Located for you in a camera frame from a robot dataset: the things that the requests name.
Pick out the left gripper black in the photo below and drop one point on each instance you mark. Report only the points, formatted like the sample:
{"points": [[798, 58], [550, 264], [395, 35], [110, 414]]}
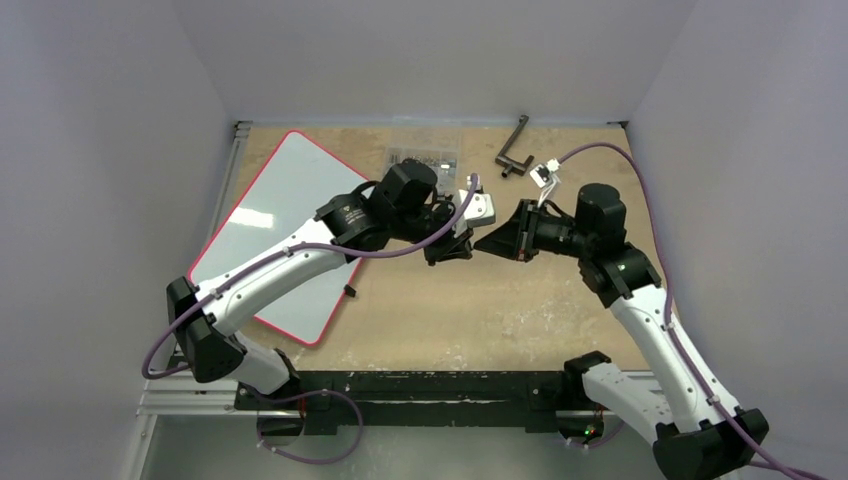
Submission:
{"points": [[449, 248]]}

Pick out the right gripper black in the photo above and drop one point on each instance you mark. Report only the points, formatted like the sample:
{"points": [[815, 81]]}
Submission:
{"points": [[525, 230]]}

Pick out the whiteboard with red frame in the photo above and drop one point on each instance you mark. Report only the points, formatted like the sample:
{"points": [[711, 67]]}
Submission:
{"points": [[297, 178]]}

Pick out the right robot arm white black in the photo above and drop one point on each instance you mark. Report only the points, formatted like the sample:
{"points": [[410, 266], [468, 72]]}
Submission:
{"points": [[694, 425]]}

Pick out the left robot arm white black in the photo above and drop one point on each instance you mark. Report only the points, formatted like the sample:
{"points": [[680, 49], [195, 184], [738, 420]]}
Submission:
{"points": [[395, 216]]}

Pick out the clear plastic screw box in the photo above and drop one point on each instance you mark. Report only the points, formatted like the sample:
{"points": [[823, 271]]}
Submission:
{"points": [[436, 144]]}

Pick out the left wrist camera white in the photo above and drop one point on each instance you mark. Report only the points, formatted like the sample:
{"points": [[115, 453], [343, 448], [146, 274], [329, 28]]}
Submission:
{"points": [[480, 211]]}

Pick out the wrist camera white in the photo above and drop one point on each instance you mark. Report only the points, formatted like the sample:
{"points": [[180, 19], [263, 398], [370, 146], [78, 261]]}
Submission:
{"points": [[480, 211], [545, 176]]}

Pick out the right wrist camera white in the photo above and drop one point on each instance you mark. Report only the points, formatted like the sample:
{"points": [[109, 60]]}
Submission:
{"points": [[545, 176]]}

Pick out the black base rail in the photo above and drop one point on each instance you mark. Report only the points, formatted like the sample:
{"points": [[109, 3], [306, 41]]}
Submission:
{"points": [[534, 401]]}

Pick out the aluminium frame rail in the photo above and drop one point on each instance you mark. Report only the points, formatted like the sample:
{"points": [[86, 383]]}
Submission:
{"points": [[179, 395]]}

